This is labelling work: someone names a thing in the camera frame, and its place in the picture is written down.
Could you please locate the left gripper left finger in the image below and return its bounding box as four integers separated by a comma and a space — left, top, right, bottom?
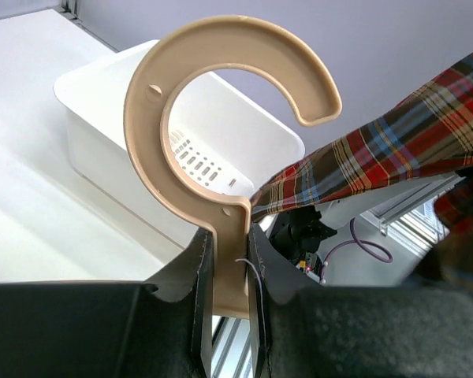
0, 230, 213, 377

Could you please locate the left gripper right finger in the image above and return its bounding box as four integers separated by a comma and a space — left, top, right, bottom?
248, 225, 473, 377

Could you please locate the plaid shirt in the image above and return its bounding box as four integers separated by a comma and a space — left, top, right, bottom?
251, 52, 473, 296

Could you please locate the beige hanger of plaid shirt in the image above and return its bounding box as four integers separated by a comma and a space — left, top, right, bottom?
124, 15, 342, 318

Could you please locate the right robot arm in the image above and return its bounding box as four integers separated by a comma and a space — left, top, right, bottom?
269, 195, 372, 265

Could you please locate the white plastic basket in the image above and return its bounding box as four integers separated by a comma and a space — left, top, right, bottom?
54, 43, 305, 247

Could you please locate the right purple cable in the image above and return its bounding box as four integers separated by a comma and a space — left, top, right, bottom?
318, 216, 393, 283

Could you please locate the aluminium rail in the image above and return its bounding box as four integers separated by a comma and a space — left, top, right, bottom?
212, 178, 453, 377

